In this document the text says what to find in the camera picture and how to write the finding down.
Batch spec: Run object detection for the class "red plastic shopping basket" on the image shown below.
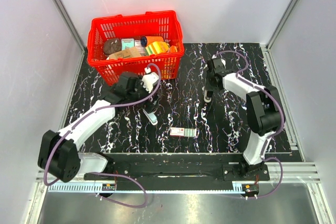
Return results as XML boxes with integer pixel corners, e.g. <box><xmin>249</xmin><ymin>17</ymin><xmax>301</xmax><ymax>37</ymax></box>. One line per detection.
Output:
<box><xmin>87</xmin><ymin>10</ymin><xmax>184</xmax><ymax>85</ymax></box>

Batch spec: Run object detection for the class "brown cardboard box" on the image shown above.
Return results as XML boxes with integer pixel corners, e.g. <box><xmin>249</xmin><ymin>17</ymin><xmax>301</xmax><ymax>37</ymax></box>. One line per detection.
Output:
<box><xmin>107</xmin><ymin>47</ymin><xmax>141</xmax><ymax>60</ymax></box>

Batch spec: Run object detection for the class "brown round cookie pack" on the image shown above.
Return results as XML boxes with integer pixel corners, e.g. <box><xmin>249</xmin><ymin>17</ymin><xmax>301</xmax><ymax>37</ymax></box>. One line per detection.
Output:
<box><xmin>103</xmin><ymin>38</ymin><xmax>122</xmax><ymax>56</ymax></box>

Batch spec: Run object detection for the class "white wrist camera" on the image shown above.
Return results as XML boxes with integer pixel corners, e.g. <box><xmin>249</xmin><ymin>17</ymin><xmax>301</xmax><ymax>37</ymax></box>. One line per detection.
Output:
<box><xmin>141</xmin><ymin>67</ymin><xmax>159</xmax><ymax>93</ymax></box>
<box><xmin>220</xmin><ymin>59</ymin><xmax>226</xmax><ymax>69</ymax></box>

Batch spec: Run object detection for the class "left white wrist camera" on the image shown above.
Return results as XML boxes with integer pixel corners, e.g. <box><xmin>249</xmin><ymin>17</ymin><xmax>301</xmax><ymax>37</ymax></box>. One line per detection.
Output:
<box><xmin>141</xmin><ymin>67</ymin><xmax>159</xmax><ymax>93</ymax></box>

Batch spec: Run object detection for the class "small light blue stapler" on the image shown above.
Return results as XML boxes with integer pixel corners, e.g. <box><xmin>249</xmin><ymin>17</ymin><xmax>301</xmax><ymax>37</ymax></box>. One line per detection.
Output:
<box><xmin>143</xmin><ymin>110</ymin><xmax>158</xmax><ymax>125</ymax></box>

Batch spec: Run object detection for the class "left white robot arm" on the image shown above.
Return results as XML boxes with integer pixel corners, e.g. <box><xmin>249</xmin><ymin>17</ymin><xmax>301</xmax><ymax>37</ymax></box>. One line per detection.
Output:
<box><xmin>37</xmin><ymin>68</ymin><xmax>160</xmax><ymax>183</ymax></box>

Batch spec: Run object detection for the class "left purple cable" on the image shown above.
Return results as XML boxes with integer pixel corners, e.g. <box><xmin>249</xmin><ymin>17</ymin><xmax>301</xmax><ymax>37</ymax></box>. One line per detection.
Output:
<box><xmin>43</xmin><ymin>63</ymin><xmax>161</xmax><ymax>208</ymax></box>

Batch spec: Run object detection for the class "yellow green striped box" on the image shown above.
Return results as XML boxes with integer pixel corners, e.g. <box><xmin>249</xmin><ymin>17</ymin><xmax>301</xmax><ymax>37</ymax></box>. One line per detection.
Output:
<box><xmin>145</xmin><ymin>41</ymin><xmax>170</xmax><ymax>56</ymax></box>

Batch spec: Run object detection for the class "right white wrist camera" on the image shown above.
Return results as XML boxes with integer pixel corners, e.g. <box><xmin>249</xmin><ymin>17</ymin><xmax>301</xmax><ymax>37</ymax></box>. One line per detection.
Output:
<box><xmin>220</xmin><ymin>59</ymin><xmax>226</xmax><ymax>69</ymax></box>

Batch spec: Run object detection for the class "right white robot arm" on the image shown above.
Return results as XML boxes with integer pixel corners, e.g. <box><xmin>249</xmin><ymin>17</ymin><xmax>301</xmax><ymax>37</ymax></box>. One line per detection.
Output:
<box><xmin>204</xmin><ymin>58</ymin><xmax>285</xmax><ymax>180</ymax></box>

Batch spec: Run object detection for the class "orange cylindrical can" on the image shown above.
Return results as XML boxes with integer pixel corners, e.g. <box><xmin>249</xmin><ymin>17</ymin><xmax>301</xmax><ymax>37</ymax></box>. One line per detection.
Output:
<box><xmin>140</xmin><ymin>36</ymin><xmax>164</xmax><ymax>47</ymax></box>

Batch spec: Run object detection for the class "teal white small box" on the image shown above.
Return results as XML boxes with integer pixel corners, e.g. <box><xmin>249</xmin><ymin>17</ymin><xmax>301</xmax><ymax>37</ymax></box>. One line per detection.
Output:
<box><xmin>121</xmin><ymin>38</ymin><xmax>135</xmax><ymax>50</ymax></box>

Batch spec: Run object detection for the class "red white staples box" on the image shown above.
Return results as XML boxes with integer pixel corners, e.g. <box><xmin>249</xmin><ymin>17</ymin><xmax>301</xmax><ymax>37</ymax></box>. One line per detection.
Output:
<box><xmin>170</xmin><ymin>127</ymin><xmax>197</xmax><ymax>137</ymax></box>

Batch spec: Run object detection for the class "white black stapler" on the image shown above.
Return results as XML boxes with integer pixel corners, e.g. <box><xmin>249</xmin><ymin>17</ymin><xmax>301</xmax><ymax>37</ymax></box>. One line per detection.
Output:
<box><xmin>203</xmin><ymin>84</ymin><xmax>213</xmax><ymax>103</ymax></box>

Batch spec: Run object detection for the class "aluminium frame rail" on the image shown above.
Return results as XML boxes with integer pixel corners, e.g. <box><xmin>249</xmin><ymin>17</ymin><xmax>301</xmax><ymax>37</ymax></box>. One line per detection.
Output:
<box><xmin>47</xmin><ymin>162</ymin><xmax>320</xmax><ymax>194</ymax></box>

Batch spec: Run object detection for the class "orange snack packet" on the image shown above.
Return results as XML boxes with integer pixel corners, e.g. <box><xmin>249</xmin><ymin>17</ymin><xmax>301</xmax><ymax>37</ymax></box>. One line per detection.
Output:
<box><xmin>169</xmin><ymin>45</ymin><xmax>178</xmax><ymax>53</ymax></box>

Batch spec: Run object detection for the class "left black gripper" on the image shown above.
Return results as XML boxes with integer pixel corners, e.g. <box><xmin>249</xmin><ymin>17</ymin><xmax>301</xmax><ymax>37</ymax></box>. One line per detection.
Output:
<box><xmin>127</xmin><ymin>76</ymin><xmax>161</xmax><ymax>113</ymax></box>

